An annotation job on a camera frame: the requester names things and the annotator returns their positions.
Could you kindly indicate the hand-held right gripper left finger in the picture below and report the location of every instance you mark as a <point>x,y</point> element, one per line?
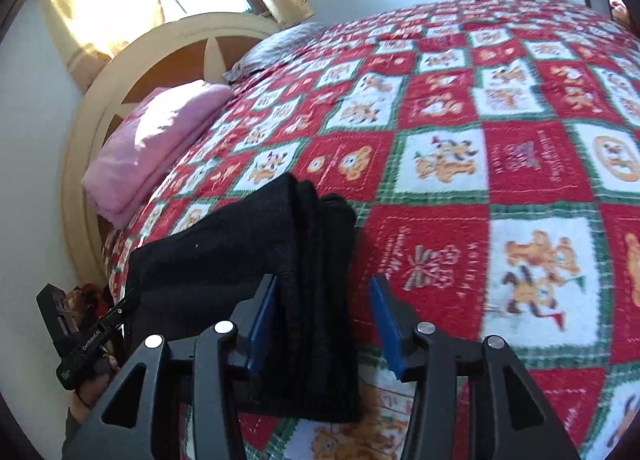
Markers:
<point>262,320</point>

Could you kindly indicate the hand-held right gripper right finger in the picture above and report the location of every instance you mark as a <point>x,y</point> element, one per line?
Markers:
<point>385,325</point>

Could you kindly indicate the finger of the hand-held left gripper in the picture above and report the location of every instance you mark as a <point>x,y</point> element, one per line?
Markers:
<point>117,312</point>

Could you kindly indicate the black pants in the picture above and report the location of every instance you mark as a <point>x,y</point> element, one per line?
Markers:
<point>225,250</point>

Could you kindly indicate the person's left hand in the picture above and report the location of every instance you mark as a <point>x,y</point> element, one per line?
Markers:
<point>92,390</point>

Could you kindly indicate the pink folded blanket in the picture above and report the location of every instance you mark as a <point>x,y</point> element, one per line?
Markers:
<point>150,150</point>

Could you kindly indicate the red printed blanket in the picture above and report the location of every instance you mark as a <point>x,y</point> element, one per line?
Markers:
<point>500,90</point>

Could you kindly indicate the grey striped pillow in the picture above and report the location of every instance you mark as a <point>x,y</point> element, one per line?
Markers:
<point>280,47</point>

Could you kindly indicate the cream wooden headboard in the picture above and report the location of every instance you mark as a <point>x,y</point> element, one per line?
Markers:
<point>150,40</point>

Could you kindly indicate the sheer yellow curtain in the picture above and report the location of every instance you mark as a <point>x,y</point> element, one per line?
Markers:
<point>100,10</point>

